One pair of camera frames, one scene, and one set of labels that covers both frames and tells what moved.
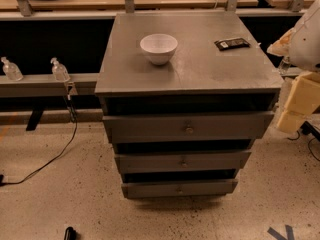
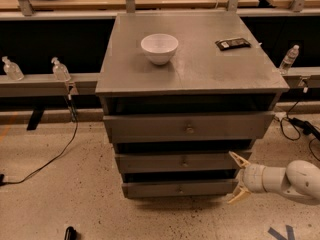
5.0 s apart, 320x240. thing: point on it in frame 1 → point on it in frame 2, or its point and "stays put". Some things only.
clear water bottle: [284, 67] stays put
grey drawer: [181, 162] stays put
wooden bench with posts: [102, 0] stays put
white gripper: [306, 45] → [252, 178]
